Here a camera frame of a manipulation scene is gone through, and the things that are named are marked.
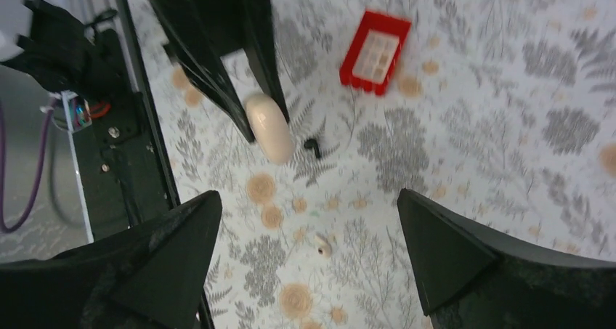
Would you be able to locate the black earbud near centre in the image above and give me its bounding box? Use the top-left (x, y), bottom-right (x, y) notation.
top-left (304, 138), bottom-right (322, 159)

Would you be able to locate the red plastic basket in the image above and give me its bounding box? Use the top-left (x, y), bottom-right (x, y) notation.
top-left (339, 9), bottom-right (412, 97)

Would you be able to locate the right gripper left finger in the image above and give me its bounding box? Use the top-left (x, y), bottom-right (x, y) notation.
top-left (1, 191), bottom-right (222, 328)

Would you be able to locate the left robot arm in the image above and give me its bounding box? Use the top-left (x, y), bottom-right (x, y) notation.
top-left (1, 0), bottom-right (289, 142)

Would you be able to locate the beige earbud charging case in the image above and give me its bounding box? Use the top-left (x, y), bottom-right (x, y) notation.
top-left (245, 93), bottom-right (295, 165)

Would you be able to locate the floral patterned mat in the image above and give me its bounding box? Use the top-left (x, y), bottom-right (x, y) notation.
top-left (129, 0), bottom-right (615, 328)

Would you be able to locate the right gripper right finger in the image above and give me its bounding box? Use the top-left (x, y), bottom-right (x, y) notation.
top-left (397, 189), bottom-right (615, 328)

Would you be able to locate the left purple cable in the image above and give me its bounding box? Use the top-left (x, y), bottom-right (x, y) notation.
top-left (0, 100), bottom-right (56, 235)

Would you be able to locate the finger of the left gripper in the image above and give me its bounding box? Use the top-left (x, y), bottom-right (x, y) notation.
top-left (241, 0), bottom-right (290, 121)
top-left (149, 0), bottom-right (255, 143)

